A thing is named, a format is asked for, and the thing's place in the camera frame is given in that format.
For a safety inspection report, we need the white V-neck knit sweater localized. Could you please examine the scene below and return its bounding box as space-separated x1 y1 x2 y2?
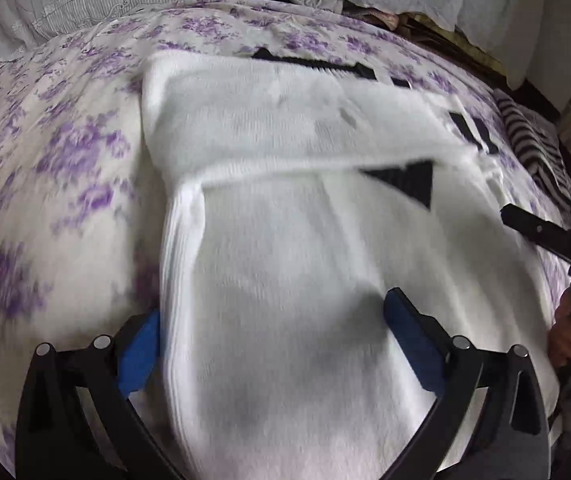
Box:
141 52 559 479

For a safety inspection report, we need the black white striped garment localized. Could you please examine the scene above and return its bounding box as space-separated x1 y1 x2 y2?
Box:
493 89 571 214

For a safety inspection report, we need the purple floral bed sheet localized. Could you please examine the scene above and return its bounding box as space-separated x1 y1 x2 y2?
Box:
0 0 561 477

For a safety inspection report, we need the brown woven mat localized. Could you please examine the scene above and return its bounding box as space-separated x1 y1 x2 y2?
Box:
395 13 561 122

